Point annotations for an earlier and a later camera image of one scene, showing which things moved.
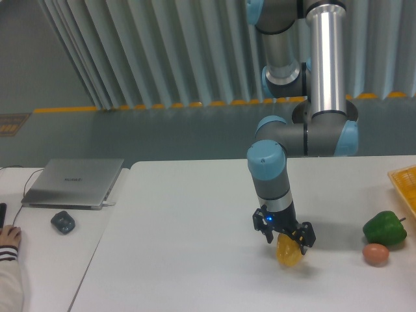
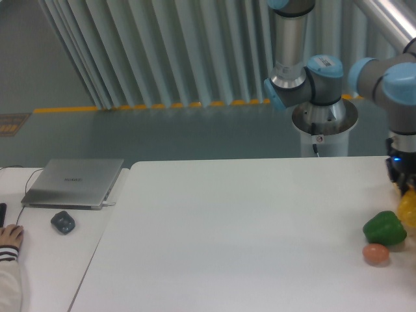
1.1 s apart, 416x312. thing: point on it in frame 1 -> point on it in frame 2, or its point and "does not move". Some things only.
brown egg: x=376 y=254 does not move
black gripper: x=284 y=220 -> x=401 y=166
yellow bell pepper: x=288 y=250 -> x=407 y=208
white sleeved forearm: x=12 y=298 does not move
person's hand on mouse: x=10 y=235 does not move
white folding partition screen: x=133 y=54 does not move
